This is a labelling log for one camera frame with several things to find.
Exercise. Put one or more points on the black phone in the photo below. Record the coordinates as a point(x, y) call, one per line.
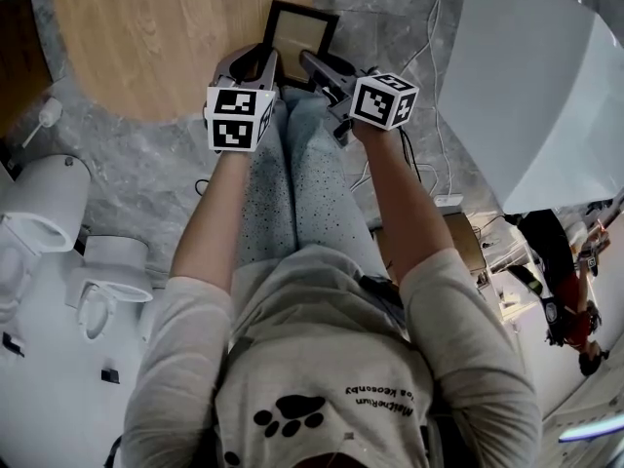
point(385, 300)

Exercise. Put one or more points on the black picture frame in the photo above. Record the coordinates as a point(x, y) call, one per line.
point(297, 32)

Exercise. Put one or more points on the person's left forearm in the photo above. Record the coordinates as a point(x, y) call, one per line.
point(209, 222)

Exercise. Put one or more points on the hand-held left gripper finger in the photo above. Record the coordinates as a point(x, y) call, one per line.
point(234, 59)
point(272, 68)

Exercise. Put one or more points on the white toilet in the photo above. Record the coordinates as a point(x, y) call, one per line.
point(114, 266)
point(49, 198)

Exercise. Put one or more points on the white bathtub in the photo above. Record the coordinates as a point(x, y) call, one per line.
point(531, 90)

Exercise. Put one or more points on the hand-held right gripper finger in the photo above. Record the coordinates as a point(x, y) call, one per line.
point(341, 67)
point(314, 68)

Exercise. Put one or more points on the small brown cardboard box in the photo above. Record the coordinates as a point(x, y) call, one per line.
point(465, 242)

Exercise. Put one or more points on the small black bracket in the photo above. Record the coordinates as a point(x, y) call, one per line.
point(110, 376)
point(13, 344)

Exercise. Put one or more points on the large brown cardboard box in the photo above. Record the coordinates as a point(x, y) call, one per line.
point(22, 56)

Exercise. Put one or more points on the person's right forearm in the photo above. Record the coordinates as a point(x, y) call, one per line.
point(404, 212)

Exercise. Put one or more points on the person's grey sweatshirt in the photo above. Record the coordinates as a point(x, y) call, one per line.
point(331, 359)

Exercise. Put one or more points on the white toilet brush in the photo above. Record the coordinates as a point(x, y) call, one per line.
point(50, 112)

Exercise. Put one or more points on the oval wooden table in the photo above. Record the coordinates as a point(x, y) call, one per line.
point(161, 42)

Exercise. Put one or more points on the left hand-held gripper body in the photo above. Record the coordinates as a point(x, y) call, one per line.
point(234, 120)

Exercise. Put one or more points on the white power strip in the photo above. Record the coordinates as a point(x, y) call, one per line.
point(447, 200)

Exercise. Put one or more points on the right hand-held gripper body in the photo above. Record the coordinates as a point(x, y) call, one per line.
point(382, 100)

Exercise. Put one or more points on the person's light speckled trousers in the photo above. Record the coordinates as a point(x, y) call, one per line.
point(312, 188)

